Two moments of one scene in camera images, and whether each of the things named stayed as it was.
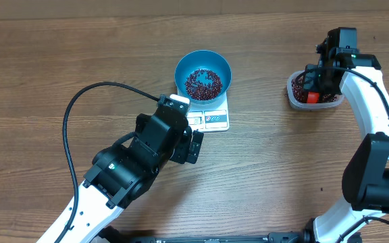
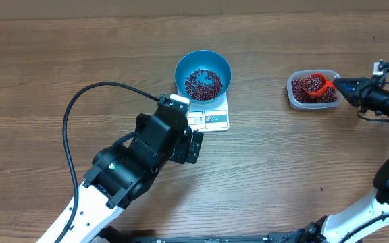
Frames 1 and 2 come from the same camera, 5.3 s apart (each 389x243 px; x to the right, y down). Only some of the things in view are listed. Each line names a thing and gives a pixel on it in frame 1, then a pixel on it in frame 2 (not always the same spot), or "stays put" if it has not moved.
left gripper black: (182, 155) stays put
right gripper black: (310, 84) → (359, 97)
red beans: (300, 94) stays put
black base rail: (113, 234) stays put
